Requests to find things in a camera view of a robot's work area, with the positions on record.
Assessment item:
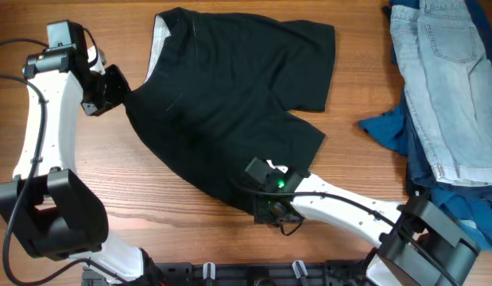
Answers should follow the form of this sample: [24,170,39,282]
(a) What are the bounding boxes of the light blue denim shorts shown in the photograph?
[390,0,492,186]

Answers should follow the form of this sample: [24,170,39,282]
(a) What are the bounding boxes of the black shorts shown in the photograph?
[124,8,335,213]

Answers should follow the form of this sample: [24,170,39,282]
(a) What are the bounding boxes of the left white rail clip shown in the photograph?
[202,262,216,286]

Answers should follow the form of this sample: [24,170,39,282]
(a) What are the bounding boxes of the right white rail clip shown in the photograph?
[292,260,308,286]

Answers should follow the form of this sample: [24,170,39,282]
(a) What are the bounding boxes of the white rail clip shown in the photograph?
[202,262,216,286]
[292,260,308,286]

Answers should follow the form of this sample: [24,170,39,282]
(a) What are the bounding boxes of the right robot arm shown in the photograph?
[242,158,481,285]

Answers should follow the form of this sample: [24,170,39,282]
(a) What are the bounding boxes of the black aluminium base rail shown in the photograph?
[82,260,372,286]

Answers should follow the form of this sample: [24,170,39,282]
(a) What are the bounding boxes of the dark blue garment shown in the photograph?
[358,1,492,251]

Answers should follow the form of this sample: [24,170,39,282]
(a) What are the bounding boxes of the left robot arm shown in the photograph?
[0,20,161,285]

